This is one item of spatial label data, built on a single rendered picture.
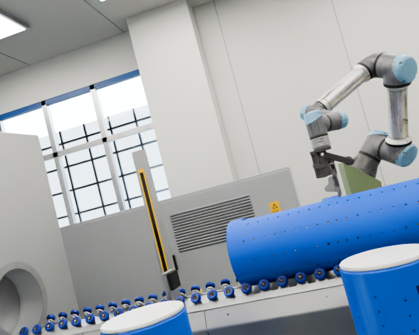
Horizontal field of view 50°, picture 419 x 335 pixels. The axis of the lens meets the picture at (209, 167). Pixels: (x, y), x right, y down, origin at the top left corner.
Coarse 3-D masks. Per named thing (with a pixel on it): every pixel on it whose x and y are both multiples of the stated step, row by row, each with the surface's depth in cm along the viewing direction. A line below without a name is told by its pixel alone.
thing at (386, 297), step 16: (352, 272) 137; (368, 272) 132; (384, 272) 130; (400, 272) 129; (416, 272) 129; (352, 288) 137; (368, 288) 132; (384, 288) 130; (400, 288) 129; (416, 288) 151; (352, 304) 140; (368, 304) 133; (384, 304) 130; (400, 304) 128; (416, 304) 128; (368, 320) 134; (384, 320) 130; (400, 320) 128; (416, 320) 128
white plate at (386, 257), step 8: (384, 248) 153; (392, 248) 150; (400, 248) 147; (408, 248) 144; (416, 248) 141; (352, 256) 154; (360, 256) 151; (368, 256) 147; (376, 256) 144; (384, 256) 141; (392, 256) 138; (400, 256) 136; (408, 256) 133; (416, 256) 131; (344, 264) 145; (352, 264) 142; (360, 264) 139; (368, 264) 136; (376, 264) 133; (384, 264) 131; (392, 264) 130; (400, 264) 129
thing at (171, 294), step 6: (168, 270) 208; (174, 270) 208; (162, 276) 200; (168, 276) 200; (174, 276) 204; (168, 282) 200; (174, 282) 202; (168, 288) 199; (174, 288) 200; (168, 294) 199; (174, 294) 202; (180, 294) 208; (168, 300) 200
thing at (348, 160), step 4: (328, 152) 183; (324, 156) 182; (328, 156) 181; (332, 156) 180; (336, 156) 180; (340, 156) 179; (344, 156) 182; (348, 156) 180; (336, 160) 180; (340, 160) 179; (344, 160) 179; (348, 160) 178; (352, 160) 178; (348, 164) 179; (352, 164) 181
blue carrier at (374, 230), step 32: (384, 192) 169; (416, 192) 164; (256, 224) 183; (288, 224) 177; (320, 224) 172; (352, 224) 168; (384, 224) 164; (416, 224) 161; (256, 256) 178; (288, 256) 175; (320, 256) 172
